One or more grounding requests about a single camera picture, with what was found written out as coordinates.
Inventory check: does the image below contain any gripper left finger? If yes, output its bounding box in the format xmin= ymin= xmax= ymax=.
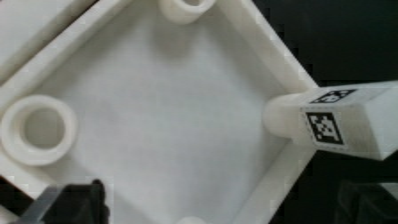
xmin=12 ymin=179 xmax=110 ymax=224

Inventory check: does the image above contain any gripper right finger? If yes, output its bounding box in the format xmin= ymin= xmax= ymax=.
xmin=332 ymin=181 xmax=398 ymax=224

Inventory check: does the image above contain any white square table top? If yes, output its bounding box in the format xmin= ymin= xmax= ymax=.
xmin=0 ymin=0 xmax=314 ymax=224

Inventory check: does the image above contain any white front fence bar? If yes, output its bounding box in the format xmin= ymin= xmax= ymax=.
xmin=0 ymin=0 xmax=99 ymax=81

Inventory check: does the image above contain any white table leg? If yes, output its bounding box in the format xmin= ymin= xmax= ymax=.
xmin=263 ymin=81 xmax=398 ymax=160

